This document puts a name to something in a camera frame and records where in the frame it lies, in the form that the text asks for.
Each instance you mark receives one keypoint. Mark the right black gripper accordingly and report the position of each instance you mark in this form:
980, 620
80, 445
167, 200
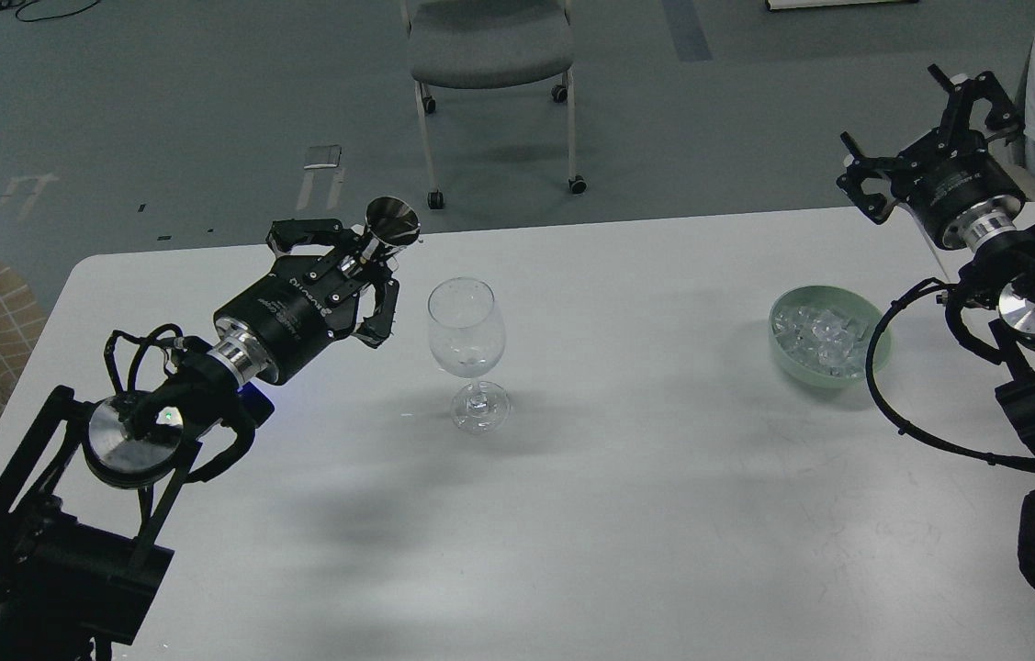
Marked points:
962, 188

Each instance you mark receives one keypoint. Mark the grey office chair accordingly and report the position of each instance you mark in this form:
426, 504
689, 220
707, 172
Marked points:
490, 45

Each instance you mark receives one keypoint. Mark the clear wine glass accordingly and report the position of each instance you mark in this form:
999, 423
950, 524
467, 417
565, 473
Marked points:
467, 338

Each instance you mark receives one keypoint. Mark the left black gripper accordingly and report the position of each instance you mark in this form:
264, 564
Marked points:
279, 324

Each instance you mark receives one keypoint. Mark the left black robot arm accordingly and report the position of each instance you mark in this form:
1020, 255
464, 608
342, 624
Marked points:
186, 412

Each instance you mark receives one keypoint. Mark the steel double jigger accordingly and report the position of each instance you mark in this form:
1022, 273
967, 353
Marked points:
390, 226

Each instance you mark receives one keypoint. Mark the green bowl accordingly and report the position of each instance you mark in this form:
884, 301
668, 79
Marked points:
822, 296

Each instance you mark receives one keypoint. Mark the pile of ice cubes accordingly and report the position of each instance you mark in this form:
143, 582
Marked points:
825, 341

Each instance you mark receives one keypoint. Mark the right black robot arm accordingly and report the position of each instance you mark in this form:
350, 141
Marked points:
990, 309

